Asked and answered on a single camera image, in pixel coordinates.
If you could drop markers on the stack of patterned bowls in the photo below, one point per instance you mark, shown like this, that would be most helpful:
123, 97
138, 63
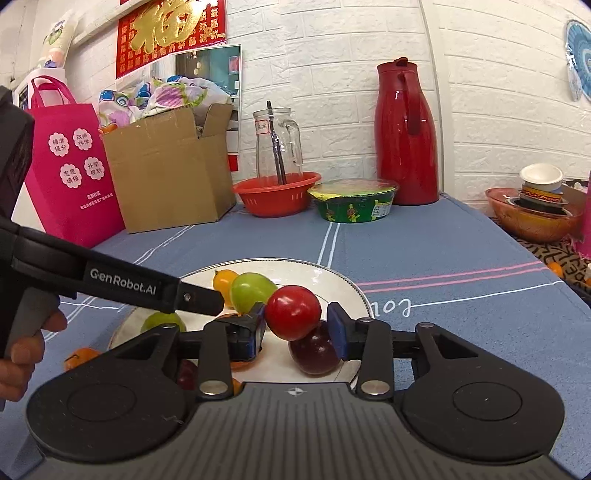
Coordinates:
540, 201

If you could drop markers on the orange glass bowl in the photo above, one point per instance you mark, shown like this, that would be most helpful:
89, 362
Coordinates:
531, 226

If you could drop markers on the green instant noodle bowl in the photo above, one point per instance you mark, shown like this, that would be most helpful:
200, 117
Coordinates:
353, 205

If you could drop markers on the red thermos jug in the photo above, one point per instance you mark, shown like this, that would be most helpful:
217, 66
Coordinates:
406, 138

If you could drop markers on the green apple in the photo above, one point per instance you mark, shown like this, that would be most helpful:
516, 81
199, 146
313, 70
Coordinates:
251, 290
161, 321

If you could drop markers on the white ceramic plate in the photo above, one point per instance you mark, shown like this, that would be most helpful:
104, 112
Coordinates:
300, 277

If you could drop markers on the red plastic basket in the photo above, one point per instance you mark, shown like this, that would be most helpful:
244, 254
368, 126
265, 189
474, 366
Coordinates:
277, 196

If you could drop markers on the floral printed cloth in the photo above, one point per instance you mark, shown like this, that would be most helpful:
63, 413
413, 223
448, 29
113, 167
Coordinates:
175, 97

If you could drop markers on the sleeve of paper cups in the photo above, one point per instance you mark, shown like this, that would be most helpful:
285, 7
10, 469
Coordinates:
57, 41

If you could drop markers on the brown cardboard box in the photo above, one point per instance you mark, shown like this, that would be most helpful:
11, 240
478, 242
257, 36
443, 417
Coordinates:
171, 175

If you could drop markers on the glass jug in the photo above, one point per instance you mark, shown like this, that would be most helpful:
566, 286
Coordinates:
277, 143

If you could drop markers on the wall calendar picture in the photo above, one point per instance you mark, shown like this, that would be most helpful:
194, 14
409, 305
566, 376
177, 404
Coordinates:
217, 64

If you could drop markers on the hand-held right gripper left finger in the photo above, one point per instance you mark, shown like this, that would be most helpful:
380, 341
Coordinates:
256, 332

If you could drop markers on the blue striped tablecloth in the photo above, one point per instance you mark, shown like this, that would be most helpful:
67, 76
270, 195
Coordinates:
438, 235

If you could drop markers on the dark red plum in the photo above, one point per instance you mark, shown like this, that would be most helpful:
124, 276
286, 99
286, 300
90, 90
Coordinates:
187, 374
314, 354

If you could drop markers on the tan carton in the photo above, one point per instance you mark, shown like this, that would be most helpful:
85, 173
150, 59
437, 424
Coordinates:
575, 194

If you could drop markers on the yellow-orange tangerine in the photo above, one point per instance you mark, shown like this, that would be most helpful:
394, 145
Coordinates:
222, 281

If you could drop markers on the metal spoon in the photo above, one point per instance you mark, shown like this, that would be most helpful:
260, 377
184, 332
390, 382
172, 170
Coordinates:
277, 147

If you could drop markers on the brown patterned cloth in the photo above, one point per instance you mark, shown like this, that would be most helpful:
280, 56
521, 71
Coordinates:
554, 251

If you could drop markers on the pink tote bag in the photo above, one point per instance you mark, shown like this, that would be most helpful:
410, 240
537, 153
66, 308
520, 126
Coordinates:
74, 175

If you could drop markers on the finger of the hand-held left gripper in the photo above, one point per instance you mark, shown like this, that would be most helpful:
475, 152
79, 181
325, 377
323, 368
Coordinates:
203, 299

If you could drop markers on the red wall poster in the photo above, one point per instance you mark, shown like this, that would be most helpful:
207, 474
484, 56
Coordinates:
171, 32

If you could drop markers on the blue round wall decoration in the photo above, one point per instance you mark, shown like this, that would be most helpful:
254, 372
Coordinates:
579, 55

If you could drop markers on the pink bottle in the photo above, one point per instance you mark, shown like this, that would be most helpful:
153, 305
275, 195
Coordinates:
585, 217

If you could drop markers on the person's left hand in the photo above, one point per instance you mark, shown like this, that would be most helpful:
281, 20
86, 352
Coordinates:
23, 369

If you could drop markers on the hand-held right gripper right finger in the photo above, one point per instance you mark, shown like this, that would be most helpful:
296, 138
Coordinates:
336, 330

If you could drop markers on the red apple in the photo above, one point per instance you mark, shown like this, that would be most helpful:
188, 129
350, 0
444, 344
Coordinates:
292, 313

